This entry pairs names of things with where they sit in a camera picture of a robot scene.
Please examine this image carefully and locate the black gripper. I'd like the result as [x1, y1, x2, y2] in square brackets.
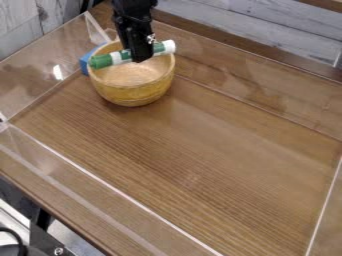
[111, 0, 158, 63]

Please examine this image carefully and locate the green Expo marker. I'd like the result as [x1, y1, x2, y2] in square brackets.
[88, 40, 176, 70]

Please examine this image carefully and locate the brown wooden bowl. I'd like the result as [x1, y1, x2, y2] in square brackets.
[87, 42, 175, 107]

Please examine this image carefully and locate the clear acrylic stand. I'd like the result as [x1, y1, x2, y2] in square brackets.
[84, 11, 120, 45]

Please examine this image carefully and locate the blue block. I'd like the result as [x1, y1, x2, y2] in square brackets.
[79, 43, 104, 76]

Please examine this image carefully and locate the black metal bracket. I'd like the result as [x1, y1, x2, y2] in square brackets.
[29, 229, 76, 256]

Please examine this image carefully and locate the black cable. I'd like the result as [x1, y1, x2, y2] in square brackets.
[0, 226, 31, 256]

